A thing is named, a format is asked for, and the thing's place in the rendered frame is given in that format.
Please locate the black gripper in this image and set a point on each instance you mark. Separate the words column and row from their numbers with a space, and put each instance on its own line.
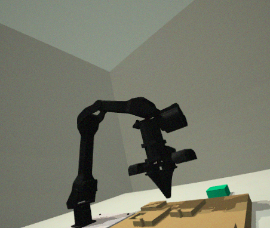
column 156, row 151

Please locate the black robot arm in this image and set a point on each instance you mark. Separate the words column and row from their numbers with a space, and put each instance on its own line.
column 85, row 186

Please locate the green rectangular block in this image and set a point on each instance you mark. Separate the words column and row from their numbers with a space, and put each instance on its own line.
column 218, row 191

